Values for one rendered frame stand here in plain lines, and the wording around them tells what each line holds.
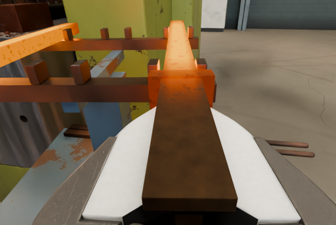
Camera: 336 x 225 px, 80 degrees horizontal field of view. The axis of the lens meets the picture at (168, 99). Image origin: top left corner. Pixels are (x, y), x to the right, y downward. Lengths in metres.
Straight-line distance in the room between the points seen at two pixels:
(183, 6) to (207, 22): 4.78
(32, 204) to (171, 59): 0.38
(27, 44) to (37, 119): 0.35
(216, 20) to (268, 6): 1.46
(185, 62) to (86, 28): 0.56
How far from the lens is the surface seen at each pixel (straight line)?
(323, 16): 6.81
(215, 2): 5.76
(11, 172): 0.97
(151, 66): 0.19
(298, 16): 6.64
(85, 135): 0.56
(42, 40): 0.41
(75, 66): 0.21
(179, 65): 0.18
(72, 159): 0.52
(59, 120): 0.73
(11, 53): 0.35
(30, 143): 0.78
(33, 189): 0.50
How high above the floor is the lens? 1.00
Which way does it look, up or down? 28 degrees down
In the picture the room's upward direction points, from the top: 2 degrees counter-clockwise
